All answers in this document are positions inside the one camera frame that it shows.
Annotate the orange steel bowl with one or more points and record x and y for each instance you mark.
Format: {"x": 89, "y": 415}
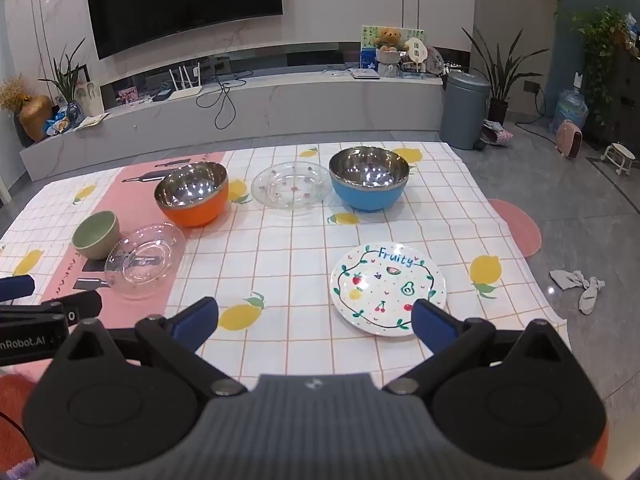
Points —
{"x": 200, "y": 212}

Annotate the blue water jug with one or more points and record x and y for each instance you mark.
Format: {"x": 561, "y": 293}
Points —
{"x": 570, "y": 107}

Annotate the green ceramic bowl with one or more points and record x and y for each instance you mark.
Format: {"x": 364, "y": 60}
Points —
{"x": 97, "y": 245}

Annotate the white fruit-print plate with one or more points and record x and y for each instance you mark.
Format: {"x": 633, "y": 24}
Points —
{"x": 385, "y": 285}

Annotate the white printed bag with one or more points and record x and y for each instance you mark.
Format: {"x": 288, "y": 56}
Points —
{"x": 90, "y": 97}

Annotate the silver laptop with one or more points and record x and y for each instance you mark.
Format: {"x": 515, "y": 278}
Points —
{"x": 365, "y": 74}

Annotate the grass plant in blue vase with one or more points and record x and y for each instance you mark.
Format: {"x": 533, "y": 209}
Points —
{"x": 65, "y": 80}

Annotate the lemon-print checkered tablecloth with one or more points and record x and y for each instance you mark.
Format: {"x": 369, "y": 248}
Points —
{"x": 300, "y": 260}

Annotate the black wall socket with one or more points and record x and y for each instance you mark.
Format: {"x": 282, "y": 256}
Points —
{"x": 532, "y": 87}

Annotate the blue snack packets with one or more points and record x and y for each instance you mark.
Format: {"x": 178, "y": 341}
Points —
{"x": 62, "y": 122}

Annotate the pink printed table mat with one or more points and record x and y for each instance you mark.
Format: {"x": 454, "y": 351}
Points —
{"x": 135, "y": 205}

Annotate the loose papers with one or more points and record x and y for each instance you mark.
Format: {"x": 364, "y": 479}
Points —
{"x": 92, "y": 121}

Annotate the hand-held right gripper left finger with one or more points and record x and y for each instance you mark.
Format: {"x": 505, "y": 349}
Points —
{"x": 197, "y": 317}

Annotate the pink box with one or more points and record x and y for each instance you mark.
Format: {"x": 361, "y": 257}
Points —
{"x": 127, "y": 95}

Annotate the flower-dotted clear glass plate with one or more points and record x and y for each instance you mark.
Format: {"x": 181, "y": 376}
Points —
{"x": 280, "y": 190}

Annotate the grey socks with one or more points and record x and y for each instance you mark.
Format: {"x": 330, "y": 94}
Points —
{"x": 587, "y": 295}

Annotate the grey trash bin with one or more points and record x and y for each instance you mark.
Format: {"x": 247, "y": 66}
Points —
{"x": 465, "y": 110}

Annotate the long-leaf potted plant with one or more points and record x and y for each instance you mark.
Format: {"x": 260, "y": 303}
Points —
{"x": 497, "y": 110}

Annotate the pink space heater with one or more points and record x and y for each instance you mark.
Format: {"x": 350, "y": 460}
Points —
{"x": 570, "y": 137}

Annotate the black television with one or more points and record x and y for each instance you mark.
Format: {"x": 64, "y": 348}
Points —
{"x": 185, "y": 0}

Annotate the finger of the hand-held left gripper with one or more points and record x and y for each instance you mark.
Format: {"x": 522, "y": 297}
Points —
{"x": 75, "y": 305}
{"x": 15, "y": 287}

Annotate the scalloped clear glass plate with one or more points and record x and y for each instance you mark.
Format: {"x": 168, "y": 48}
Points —
{"x": 145, "y": 265}

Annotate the blue steel bowl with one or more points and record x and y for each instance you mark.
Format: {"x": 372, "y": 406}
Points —
{"x": 370, "y": 197}

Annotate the dark cabinet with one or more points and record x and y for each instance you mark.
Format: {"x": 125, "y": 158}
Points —
{"x": 625, "y": 100}

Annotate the green picture card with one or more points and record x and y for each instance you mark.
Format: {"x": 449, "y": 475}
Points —
{"x": 367, "y": 35}

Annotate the brown teddy bear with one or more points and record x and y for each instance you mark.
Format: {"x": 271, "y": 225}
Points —
{"x": 387, "y": 37}

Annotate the pink round mat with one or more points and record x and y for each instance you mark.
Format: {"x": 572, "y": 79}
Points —
{"x": 520, "y": 230}

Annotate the bushy green climbing plant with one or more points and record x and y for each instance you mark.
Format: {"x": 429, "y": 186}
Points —
{"x": 600, "y": 35}

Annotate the small white stool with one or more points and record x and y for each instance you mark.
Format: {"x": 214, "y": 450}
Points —
{"x": 620, "y": 151}

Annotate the black set-top box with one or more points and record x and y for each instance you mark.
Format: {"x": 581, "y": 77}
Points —
{"x": 162, "y": 96}

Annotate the orange fuzzy stool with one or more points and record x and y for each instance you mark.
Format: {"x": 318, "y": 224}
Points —
{"x": 12, "y": 400}

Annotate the white round hand fan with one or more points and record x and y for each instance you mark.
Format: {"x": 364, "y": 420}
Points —
{"x": 415, "y": 50}

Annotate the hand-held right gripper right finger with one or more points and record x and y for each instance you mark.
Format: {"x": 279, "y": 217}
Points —
{"x": 430, "y": 322}

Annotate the patterned slippers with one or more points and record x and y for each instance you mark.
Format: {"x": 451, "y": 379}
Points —
{"x": 500, "y": 135}

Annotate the white router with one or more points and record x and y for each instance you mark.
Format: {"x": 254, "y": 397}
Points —
{"x": 185, "y": 92}

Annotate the gold vase with dried flowers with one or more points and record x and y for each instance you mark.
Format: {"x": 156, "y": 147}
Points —
{"x": 35, "y": 117}

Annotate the grey marble TV console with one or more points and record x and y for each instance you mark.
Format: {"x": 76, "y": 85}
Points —
{"x": 300, "y": 105}

